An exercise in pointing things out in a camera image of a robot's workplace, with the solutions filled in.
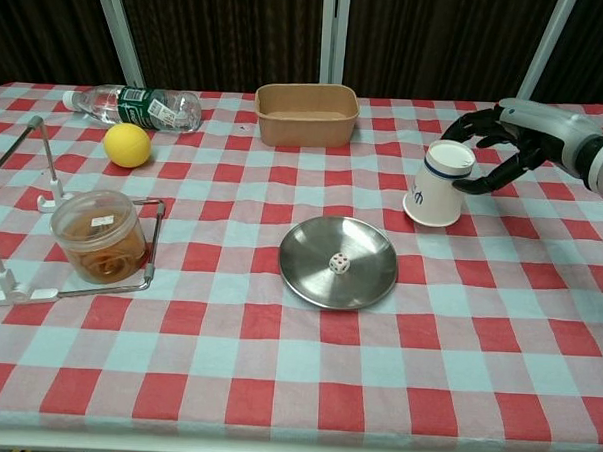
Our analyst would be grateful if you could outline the metal wire stand white feet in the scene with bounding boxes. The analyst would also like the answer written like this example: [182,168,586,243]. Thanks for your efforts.
[0,113,170,315]

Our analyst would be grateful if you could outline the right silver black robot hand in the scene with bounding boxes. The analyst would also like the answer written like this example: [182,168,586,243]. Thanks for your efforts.
[438,95,603,201]

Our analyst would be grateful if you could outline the dark brown partition panel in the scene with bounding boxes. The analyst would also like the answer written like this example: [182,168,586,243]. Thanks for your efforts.
[109,0,328,97]
[341,0,566,106]
[0,0,135,90]
[529,0,603,106]

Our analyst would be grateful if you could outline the clear plastic water bottle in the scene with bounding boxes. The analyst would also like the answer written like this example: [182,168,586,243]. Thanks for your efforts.
[60,81,204,135]

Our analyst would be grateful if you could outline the yellow ball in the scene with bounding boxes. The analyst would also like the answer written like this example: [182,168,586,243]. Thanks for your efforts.
[102,121,153,169]

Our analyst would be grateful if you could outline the clear plastic jar brown contents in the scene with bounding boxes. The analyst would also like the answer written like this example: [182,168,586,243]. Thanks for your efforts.
[47,187,150,286]

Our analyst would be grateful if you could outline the round metal plate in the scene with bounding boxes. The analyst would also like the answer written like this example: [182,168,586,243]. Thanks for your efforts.
[275,213,401,314]

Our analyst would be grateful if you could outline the small white die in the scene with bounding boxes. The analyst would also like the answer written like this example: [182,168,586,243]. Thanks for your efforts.
[328,251,352,276]

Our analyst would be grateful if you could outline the brown kraft paper box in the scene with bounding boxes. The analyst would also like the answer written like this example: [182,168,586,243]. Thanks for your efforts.
[252,81,363,150]

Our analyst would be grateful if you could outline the red white checked tablecloth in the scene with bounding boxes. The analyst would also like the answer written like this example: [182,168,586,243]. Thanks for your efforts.
[0,79,603,452]

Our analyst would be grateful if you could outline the white aluminium partition post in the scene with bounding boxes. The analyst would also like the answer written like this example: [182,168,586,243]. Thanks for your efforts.
[86,0,151,89]
[515,0,579,106]
[317,0,352,97]

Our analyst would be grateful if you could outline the white paper cup blue print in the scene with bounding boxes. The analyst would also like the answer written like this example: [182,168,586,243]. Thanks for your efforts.
[401,136,477,228]

